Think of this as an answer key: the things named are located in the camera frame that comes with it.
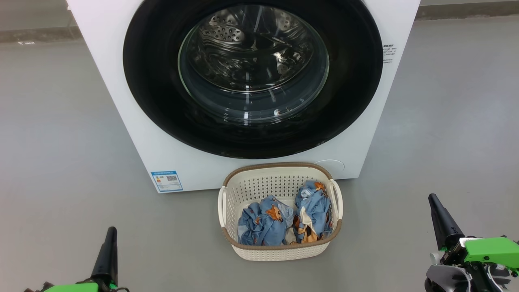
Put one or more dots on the cream perforated laundry basket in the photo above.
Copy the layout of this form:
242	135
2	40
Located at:
279	249

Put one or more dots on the stainless steel washer drum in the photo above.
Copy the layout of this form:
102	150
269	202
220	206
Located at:
243	48

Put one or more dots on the round drain filter cover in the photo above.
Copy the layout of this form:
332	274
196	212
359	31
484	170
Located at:
334	166

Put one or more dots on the washing machine door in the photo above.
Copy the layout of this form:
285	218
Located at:
154	81

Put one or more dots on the blue patterned cloth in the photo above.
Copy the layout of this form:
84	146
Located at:
312	211
259	227

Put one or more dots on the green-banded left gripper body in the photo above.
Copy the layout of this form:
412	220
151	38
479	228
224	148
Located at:
73	288

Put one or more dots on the white front-load washing machine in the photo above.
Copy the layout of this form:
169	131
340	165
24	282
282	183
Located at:
194	170

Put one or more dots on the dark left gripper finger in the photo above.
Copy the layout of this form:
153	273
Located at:
107	259

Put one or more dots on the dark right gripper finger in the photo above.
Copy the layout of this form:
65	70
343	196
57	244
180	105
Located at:
444	227

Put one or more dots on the blue energy label sticker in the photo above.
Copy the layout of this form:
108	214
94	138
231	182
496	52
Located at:
166	181

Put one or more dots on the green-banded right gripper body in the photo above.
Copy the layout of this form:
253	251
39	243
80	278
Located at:
490	251

